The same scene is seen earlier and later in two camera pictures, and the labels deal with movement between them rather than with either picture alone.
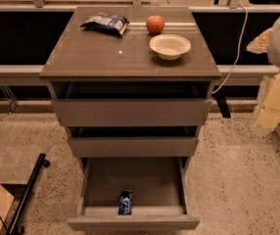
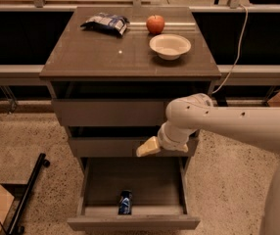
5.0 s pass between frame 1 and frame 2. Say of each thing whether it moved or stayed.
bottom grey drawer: stayed
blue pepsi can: stayed
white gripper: moved
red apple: stayed
